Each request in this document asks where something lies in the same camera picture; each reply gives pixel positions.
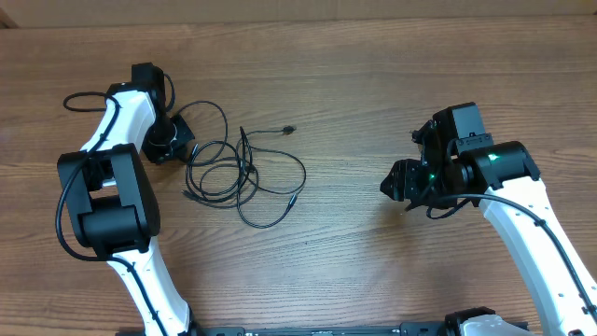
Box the black USB cable thick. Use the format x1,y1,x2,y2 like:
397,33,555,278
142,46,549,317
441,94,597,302
172,100,257,209

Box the black USB cable thin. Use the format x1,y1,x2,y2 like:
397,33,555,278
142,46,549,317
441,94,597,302
235,125,307,230

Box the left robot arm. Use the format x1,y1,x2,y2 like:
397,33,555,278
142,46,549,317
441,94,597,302
56,63,202,335

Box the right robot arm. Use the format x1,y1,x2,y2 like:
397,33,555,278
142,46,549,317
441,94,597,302
380,102,596,335

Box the cardboard wall panel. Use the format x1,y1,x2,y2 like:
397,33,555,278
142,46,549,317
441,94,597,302
1,0,596,28

